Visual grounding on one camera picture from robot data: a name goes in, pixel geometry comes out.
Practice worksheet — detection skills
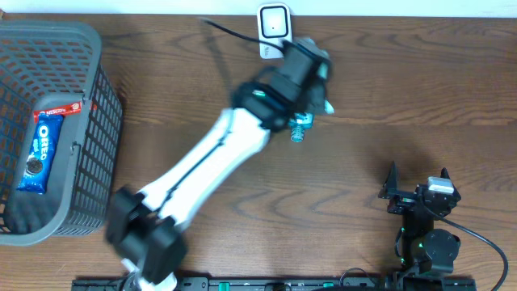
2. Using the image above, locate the teal mouthwash bottle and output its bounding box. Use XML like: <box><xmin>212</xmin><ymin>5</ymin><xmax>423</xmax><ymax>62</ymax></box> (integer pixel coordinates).
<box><xmin>289</xmin><ymin>113</ymin><xmax>314</xmax><ymax>142</ymax></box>

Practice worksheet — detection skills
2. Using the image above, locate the red Nescafe coffee stick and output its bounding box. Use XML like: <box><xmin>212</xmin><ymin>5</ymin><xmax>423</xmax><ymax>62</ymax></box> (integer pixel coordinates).
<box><xmin>33</xmin><ymin>102</ymin><xmax>82</xmax><ymax>124</ymax></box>

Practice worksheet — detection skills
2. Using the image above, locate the blue Oreo cookie pack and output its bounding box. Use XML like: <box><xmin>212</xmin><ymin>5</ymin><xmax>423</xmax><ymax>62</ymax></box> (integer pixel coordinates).
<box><xmin>17</xmin><ymin>113</ymin><xmax>64</xmax><ymax>195</ymax></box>

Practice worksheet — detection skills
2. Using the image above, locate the light green snack packet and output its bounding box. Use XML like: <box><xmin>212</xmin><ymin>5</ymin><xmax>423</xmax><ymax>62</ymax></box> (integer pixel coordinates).
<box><xmin>324</xmin><ymin>100</ymin><xmax>334</xmax><ymax>115</ymax></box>

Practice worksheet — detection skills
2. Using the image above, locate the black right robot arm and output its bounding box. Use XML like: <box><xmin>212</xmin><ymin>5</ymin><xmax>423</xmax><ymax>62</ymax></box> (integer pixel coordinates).
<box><xmin>378</xmin><ymin>163</ymin><xmax>461</xmax><ymax>277</ymax></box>

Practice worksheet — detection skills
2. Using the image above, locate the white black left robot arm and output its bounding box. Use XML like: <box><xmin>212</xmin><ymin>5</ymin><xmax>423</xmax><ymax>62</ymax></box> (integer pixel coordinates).
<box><xmin>105</xmin><ymin>38</ymin><xmax>332</xmax><ymax>290</ymax></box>

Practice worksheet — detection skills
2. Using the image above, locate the grey plastic mesh basket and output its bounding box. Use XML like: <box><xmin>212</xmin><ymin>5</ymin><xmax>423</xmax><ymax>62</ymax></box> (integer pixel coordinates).
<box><xmin>1</xmin><ymin>20</ymin><xmax>123</xmax><ymax>247</ymax></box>

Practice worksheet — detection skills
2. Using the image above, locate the black right camera cable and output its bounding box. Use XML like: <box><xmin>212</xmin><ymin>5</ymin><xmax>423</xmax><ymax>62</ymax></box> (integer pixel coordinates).
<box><xmin>419</xmin><ymin>193</ymin><xmax>509</xmax><ymax>291</ymax></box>

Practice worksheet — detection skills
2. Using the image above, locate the black camera cable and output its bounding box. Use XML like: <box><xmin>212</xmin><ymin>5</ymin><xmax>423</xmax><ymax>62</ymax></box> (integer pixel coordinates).
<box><xmin>200</xmin><ymin>17</ymin><xmax>286</xmax><ymax>53</ymax></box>
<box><xmin>419</xmin><ymin>193</ymin><xmax>509</xmax><ymax>291</ymax></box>

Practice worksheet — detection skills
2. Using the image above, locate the black left camera cable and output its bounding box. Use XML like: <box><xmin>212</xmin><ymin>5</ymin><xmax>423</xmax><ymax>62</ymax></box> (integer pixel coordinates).
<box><xmin>200</xmin><ymin>17</ymin><xmax>286</xmax><ymax>53</ymax></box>

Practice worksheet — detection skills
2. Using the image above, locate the black mounting rail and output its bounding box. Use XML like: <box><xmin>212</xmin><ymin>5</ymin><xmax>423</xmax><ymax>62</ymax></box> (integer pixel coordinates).
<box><xmin>71</xmin><ymin>276</ymin><xmax>477</xmax><ymax>291</ymax></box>

